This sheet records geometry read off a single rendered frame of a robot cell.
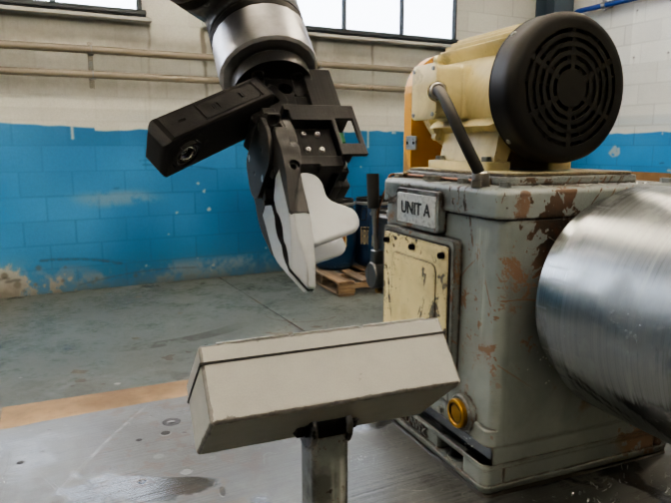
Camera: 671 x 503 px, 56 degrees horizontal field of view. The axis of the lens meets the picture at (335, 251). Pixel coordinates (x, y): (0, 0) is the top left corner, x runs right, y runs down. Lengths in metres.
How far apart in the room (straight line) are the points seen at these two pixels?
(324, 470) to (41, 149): 5.22
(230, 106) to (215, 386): 0.24
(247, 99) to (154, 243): 5.22
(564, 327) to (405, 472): 0.30
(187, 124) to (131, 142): 5.15
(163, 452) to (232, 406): 0.54
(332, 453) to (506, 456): 0.39
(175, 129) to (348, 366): 0.22
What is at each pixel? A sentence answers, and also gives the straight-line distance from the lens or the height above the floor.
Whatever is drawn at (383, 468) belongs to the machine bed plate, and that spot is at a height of 0.80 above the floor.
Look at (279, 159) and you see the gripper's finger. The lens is 0.48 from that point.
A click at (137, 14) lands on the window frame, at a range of 5.73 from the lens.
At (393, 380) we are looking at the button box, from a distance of 0.42.
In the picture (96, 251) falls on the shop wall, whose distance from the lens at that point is 5.67.
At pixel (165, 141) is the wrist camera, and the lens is 0.49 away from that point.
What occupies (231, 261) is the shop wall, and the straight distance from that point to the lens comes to 5.94.
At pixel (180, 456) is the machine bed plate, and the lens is 0.90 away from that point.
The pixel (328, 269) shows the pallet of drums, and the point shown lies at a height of 0.12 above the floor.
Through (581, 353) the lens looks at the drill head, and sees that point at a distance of 0.65.
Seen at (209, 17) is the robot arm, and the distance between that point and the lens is 0.62.
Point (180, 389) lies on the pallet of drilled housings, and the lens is 2.90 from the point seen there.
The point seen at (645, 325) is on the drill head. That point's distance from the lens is 0.59.
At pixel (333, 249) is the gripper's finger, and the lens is 0.51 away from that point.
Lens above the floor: 1.21
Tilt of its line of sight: 10 degrees down
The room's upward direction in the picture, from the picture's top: straight up
